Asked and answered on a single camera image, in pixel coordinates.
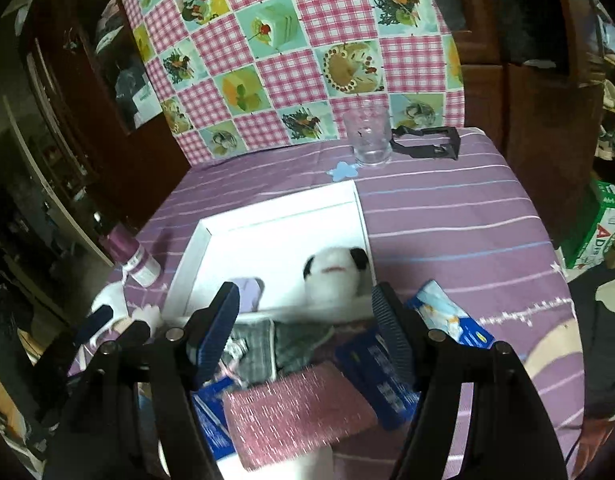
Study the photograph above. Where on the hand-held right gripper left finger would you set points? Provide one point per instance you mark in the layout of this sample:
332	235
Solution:
220	332

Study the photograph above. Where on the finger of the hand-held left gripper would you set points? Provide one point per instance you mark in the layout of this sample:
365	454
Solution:
135	332
95	325

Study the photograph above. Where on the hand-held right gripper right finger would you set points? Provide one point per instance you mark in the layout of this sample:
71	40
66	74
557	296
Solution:
392	332

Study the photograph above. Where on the grey plaid cloth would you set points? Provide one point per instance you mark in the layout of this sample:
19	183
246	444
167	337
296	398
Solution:
287	345

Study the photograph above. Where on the panda plush toy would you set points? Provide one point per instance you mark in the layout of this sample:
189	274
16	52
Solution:
332	280

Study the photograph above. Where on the pink glitter pouch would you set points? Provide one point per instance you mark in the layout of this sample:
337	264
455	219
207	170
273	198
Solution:
292	410

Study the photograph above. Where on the white cartoon packet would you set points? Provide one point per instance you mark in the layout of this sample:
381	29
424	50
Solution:
112	295

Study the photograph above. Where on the lavender cloth piece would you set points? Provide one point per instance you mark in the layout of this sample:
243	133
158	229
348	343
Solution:
248	292

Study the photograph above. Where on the purple capped white bottle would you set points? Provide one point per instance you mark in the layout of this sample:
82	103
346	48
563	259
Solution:
137	262

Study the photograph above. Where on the purple striped tablecloth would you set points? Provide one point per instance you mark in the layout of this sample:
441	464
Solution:
462	235

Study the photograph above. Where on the white paper tissue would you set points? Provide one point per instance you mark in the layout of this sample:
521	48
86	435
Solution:
312	465

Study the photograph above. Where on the blue flower sticker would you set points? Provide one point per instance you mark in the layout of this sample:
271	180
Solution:
341	171

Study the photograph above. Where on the clear glass cup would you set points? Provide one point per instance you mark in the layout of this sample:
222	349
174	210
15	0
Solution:
367	140

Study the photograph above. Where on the dark wooden cabinet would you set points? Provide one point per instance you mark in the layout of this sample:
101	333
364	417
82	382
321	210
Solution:
87	125

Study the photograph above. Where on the dark cloth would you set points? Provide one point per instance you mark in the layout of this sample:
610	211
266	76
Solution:
602	340

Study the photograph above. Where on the green white cardboard box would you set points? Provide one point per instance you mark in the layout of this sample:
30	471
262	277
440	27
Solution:
597	235

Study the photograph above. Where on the brown wooden cabinet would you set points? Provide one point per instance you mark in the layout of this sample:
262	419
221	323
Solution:
527	125

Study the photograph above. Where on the pink checkered printed cloth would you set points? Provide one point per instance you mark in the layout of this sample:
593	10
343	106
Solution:
287	60

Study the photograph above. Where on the black plastic frame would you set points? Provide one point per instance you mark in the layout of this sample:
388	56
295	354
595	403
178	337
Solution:
437	151

